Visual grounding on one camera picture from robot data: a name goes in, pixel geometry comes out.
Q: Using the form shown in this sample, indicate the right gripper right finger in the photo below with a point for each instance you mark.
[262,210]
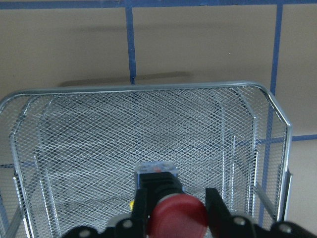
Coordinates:
[222,224]

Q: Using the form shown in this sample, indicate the silver wire mesh shelf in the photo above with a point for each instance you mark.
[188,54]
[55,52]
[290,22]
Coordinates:
[68,155]

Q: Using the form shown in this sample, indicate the red emergency stop button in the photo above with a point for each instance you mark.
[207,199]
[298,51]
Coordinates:
[170,212]

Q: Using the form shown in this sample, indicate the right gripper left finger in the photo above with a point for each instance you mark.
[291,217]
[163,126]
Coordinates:
[133,227]

